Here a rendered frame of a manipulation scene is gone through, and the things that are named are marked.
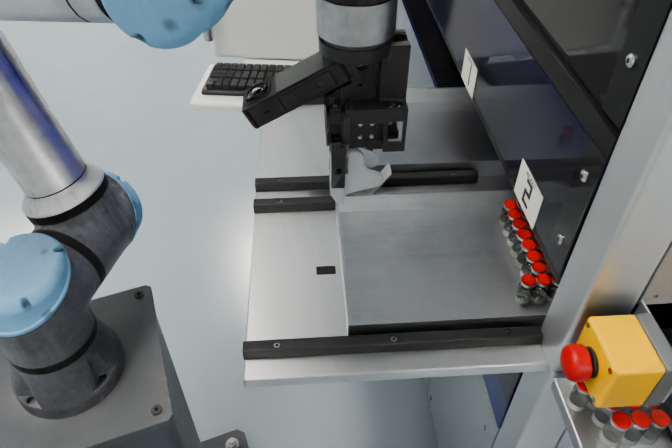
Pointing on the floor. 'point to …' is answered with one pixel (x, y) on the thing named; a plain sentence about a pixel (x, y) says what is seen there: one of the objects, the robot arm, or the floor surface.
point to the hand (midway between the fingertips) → (334, 194)
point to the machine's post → (607, 249)
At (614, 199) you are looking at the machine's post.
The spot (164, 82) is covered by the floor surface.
